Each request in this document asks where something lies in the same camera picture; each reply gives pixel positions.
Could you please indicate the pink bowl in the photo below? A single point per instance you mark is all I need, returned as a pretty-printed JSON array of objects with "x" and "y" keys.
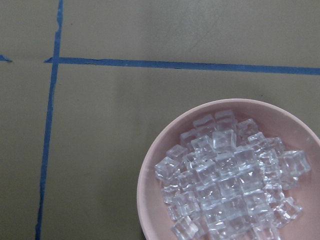
[{"x": 273, "y": 121}]

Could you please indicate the clear ice cubes pile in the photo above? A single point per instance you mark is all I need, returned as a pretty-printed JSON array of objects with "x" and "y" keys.
[{"x": 226, "y": 180}]

